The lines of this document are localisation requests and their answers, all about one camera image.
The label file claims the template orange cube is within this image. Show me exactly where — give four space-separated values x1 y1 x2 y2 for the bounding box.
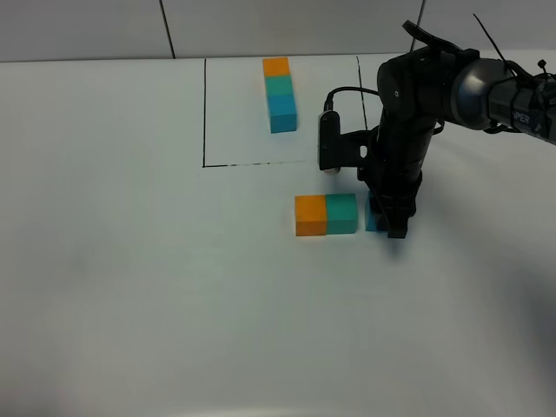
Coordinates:
262 57 290 78

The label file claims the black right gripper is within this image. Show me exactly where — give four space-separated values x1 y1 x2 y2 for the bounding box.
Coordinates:
357 125 435 239

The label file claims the template green cube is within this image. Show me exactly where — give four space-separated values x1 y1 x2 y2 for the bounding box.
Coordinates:
265 75 294 97

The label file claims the right black camera cable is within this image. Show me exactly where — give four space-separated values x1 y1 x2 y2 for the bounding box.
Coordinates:
323 87 380 114

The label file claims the template blue cube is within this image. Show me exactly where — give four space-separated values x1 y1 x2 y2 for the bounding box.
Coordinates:
267 95 298 134

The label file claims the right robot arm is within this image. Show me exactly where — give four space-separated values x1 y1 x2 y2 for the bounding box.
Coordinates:
359 21 555 239

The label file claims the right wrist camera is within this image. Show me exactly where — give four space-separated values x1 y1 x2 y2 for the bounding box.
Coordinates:
318 110 371 171

